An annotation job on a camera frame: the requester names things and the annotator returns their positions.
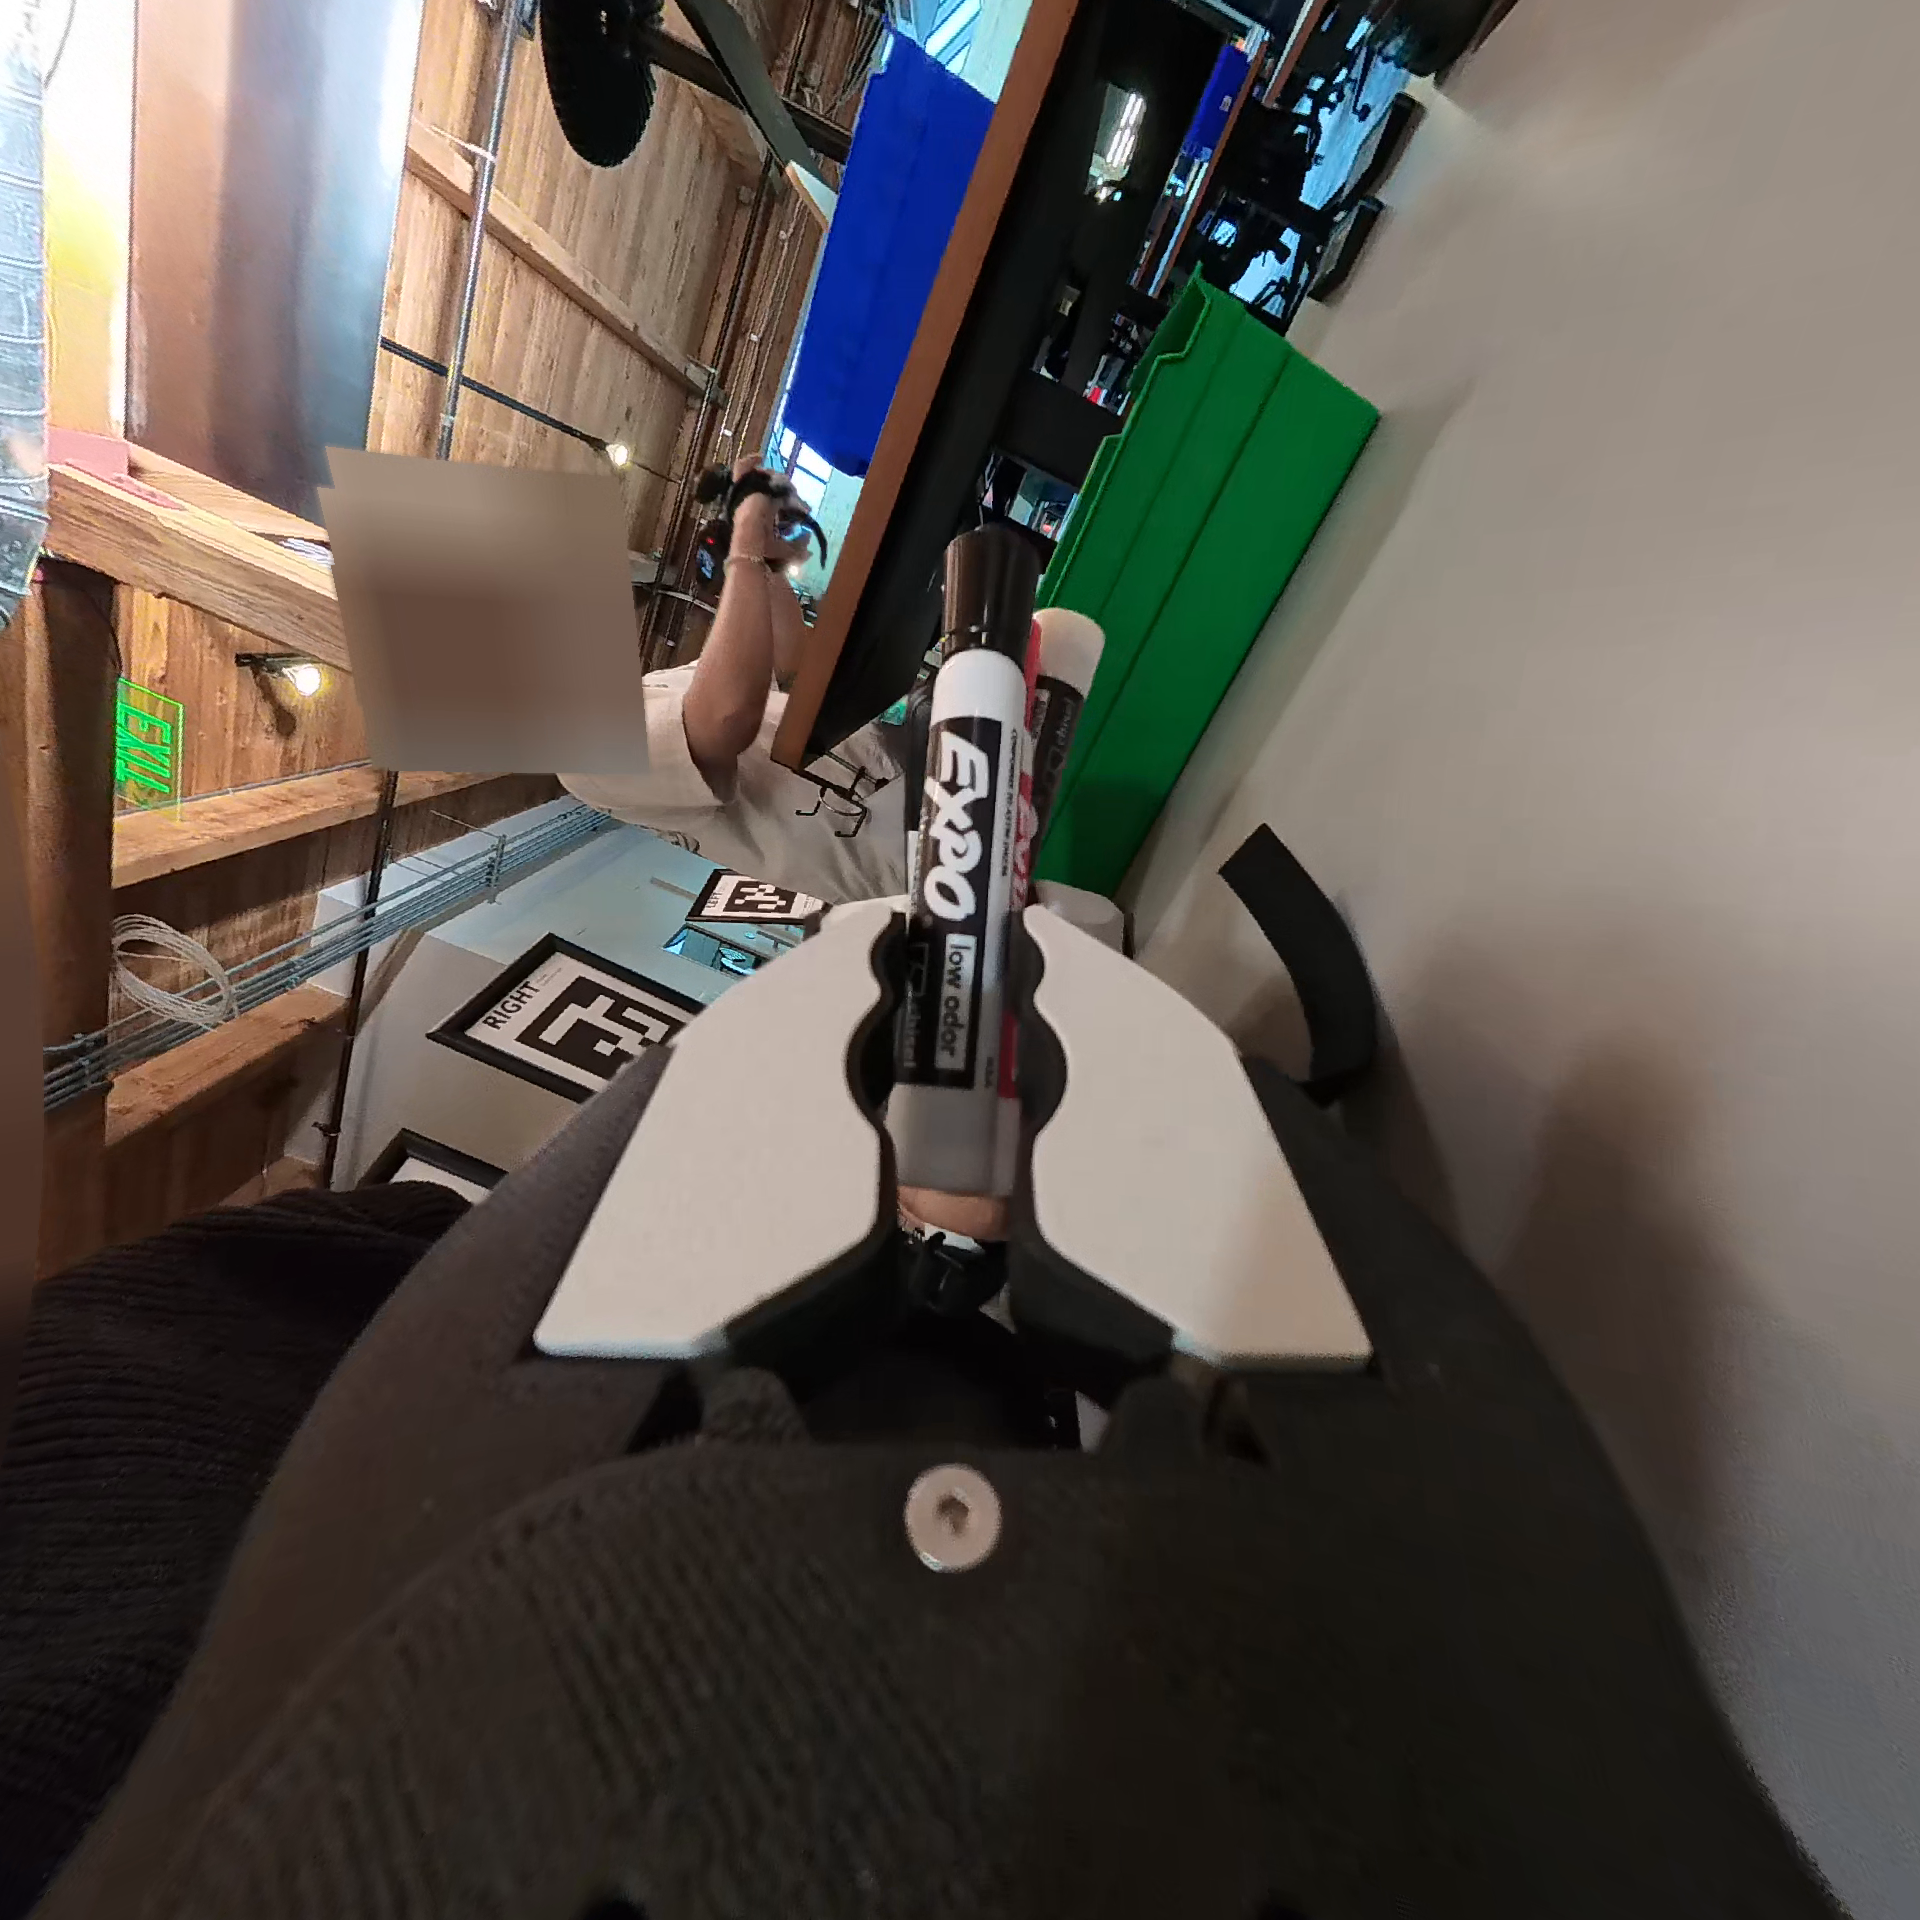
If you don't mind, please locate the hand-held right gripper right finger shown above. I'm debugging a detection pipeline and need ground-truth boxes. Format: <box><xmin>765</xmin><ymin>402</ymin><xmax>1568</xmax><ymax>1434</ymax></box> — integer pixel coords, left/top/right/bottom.
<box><xmin>1009</xmin><ymin>902</ymin><xmax>1376</xmax><ymax>1373</ymax></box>

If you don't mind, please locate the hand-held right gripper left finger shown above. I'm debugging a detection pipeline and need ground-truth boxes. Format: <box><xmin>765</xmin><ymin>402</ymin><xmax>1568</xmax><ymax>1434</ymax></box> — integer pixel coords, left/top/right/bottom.
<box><xmin>536</xmin><ymin>900</ymin><xmax>906</xmax><ymax>1378</ymax></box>

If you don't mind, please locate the red dry erase marker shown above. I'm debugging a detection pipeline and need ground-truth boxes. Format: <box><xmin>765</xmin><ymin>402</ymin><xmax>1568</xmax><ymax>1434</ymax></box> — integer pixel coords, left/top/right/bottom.
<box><xmin>991</xmin><ymin>612</ymin><xmax>1052</xmax><ymax>1105</ymax></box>

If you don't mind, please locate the person's left forearm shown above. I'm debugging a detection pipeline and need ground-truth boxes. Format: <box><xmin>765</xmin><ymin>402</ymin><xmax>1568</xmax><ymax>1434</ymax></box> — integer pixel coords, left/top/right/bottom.
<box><xmin>0</xmin><ymin>1182</ymin><xmax>482</xmax><ymax>1920</ymax></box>

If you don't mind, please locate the large framed tag sign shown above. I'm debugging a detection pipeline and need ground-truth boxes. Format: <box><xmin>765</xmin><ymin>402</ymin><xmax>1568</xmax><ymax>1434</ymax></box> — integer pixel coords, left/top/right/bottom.
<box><xmin>427</xmin><ymin>933</ymin><xmax>706</xmax><ymax>1107</ymax></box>

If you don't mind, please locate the small framed tag sign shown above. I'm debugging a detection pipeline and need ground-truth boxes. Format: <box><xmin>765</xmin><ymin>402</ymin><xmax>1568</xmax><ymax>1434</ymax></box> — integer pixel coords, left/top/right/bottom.
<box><xmin>689</xmin><ymin>867</ymin><xmax>831</xmax><ymax>933</ymax></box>

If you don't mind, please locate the black framed sign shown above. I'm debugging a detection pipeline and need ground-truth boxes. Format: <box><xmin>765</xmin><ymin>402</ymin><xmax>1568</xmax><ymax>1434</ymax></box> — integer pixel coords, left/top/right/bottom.
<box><xmin>364</xmin><ymin>1127</ymin><xmax>512</xmax><ymax>1205</ymax></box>

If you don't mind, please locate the green plastic bin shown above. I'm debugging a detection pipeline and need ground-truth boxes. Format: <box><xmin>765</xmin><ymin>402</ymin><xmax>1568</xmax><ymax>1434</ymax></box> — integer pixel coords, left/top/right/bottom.
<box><xmin>1031</xmin><ymin>269</ymin><xmax>1384</xmax><ymax>902</ymax></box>

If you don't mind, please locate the blue panel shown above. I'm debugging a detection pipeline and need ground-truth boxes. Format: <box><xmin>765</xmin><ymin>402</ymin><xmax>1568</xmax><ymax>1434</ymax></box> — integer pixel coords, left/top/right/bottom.
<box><xmin>779</xmin><ymin>30</ymin><xmax>1001</xmax><ymax>477</ymax></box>

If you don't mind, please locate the green lit sign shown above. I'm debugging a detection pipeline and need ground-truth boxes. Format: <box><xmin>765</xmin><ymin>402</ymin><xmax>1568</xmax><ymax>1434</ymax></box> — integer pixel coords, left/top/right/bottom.
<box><xmin>113</xmin><ymin>675</ymin><xmax>193</xmax><ymax>822</ymax></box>

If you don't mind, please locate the black disc on rod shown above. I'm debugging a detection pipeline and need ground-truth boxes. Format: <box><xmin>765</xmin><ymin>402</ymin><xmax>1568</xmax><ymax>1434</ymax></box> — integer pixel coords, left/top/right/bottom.
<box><xmin>536</xmin><ymin>0</ymin><xmax>665</xmax><ymax>167</ymax></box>

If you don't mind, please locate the grey wire coil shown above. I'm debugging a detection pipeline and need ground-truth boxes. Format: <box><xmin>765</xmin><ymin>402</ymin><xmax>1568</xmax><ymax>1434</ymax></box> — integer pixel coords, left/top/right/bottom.
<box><xmin>108</xmin><ymin>913</ymin><xmax>243</xmax><ymax>1033</ymax></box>

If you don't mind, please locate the rectangular silver duct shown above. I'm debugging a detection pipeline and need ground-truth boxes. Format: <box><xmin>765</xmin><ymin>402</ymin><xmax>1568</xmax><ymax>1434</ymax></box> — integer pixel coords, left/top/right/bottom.
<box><xmin>128</xmin><ymin>0</ymin><xmax>425</xmax><ymax>519</ymax></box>

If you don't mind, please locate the round silver duct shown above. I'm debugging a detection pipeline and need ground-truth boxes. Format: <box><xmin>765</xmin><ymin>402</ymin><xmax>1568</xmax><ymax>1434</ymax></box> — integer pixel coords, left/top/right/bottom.
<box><xmin>0</xmin><ymin>0</ymin><xmax>59</xmax><ymax>633</ymax></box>

